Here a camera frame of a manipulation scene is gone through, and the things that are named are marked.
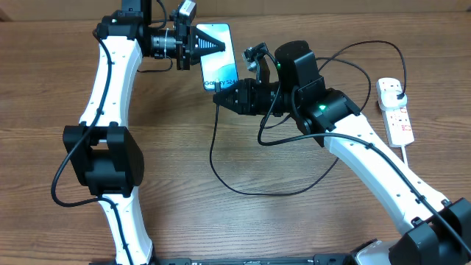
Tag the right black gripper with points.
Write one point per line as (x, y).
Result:
(248, 90)

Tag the white charger plug adapter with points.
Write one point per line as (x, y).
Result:
(389, 101)

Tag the white power strip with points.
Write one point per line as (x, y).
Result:
(397, 122)

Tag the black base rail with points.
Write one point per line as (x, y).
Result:
(250, 261)

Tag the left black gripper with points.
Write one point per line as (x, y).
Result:
(193, 55)

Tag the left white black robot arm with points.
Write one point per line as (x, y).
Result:
(105, 157)

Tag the blue Samsung Galaxy smartphone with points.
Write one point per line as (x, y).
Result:
(219, 66)

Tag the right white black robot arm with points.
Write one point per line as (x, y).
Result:
(433, 230)

